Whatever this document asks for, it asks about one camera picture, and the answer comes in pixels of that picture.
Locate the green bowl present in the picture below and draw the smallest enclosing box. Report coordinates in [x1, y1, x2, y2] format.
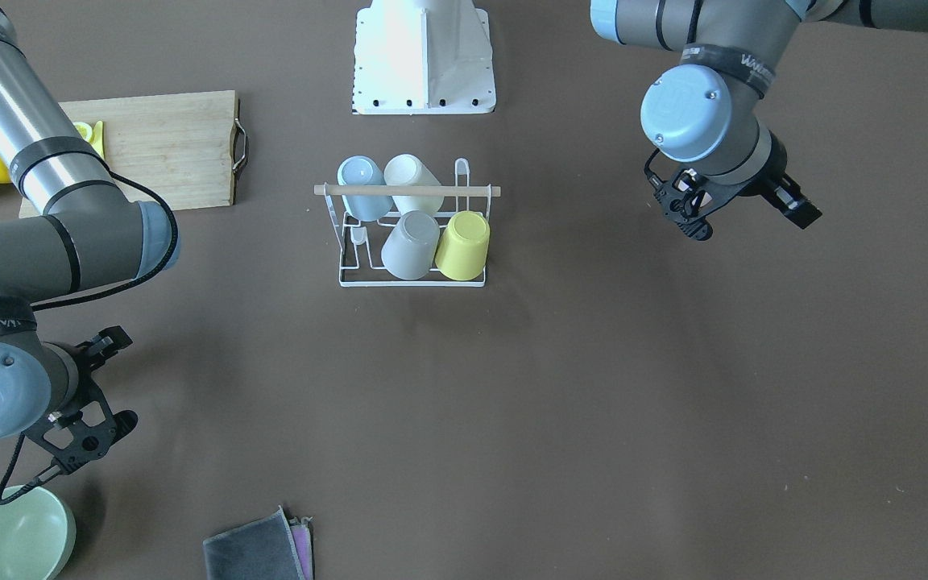
[0, 488, 77, 579]

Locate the white cup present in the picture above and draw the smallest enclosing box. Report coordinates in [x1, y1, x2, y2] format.
[383, 154, 443, 217]

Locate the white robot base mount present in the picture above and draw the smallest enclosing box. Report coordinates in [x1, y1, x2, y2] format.
[351, 1, 497, 115]

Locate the grey cloth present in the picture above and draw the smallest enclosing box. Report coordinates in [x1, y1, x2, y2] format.
[203, 509, 299, 579]

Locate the lemon slice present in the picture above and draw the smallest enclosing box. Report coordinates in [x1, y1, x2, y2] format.
[72, 121, 93, 143]

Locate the yellow cup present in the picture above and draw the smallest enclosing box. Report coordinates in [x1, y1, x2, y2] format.
[435, 212, 491, 280]

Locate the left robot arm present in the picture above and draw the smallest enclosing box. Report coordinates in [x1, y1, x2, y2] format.
[590, 1, 928, 241]

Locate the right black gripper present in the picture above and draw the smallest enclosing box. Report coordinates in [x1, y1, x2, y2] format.
[23, 326, 139, 474]

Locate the wooden cutting board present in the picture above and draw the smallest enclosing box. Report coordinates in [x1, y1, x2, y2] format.
[61, 89, 244, 212]

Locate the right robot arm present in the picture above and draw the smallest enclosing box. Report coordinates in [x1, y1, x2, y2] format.
[0, 7, 180, 474]

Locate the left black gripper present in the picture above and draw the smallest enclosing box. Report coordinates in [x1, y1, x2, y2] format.
[644, 139, 822, 241]

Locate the white wire cup rack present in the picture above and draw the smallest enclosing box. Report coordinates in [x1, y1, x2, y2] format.
[313, 155, 501, 288]

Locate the light blue cup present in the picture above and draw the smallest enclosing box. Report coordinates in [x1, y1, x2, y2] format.
[337, 155, 393, 222]

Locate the grey cup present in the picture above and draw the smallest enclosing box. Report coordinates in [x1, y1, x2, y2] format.
[382, 212, 441, 280]

